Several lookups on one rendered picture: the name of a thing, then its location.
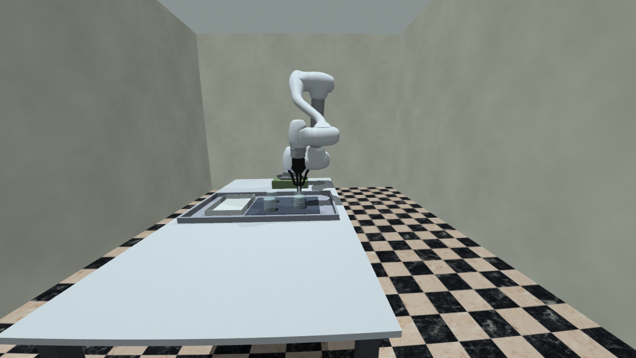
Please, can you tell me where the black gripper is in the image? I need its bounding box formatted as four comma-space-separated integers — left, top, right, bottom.
288, 158, 309, 195

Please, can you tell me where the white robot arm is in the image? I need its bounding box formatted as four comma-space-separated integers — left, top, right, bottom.
277, 70, 340, 180

